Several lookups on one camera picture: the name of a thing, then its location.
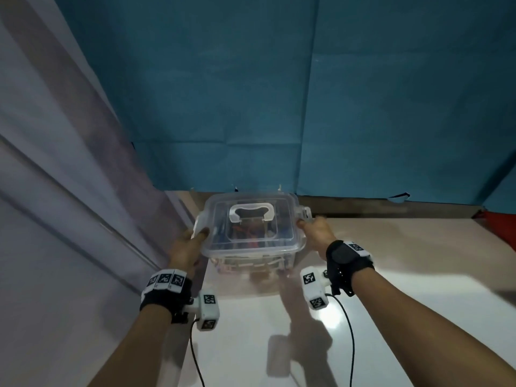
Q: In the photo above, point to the black wristband with marker tags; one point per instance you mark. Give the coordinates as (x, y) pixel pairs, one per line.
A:
(346, 261)
(165, 294)

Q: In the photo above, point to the blue backdrop cloth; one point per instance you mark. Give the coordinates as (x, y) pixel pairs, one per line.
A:
(282, 96)

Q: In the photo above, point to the clear plastic lid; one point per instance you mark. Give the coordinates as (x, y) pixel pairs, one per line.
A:
(290, 213)

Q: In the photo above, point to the person's left forearm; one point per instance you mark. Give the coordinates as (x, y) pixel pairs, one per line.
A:
(129, 350)

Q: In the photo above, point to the clear plastic storage box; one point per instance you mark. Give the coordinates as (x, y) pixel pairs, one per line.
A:
(250, 261)

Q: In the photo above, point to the person's right hand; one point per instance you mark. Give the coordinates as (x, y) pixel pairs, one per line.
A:
(318, 235)

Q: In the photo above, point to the person's right forearm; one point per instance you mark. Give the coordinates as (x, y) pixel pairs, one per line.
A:
(423, 334)

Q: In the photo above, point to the red object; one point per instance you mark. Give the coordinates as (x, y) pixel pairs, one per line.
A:
(500, 227)

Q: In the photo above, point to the person's left hand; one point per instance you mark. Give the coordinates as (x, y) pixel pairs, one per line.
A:
(187, 249)

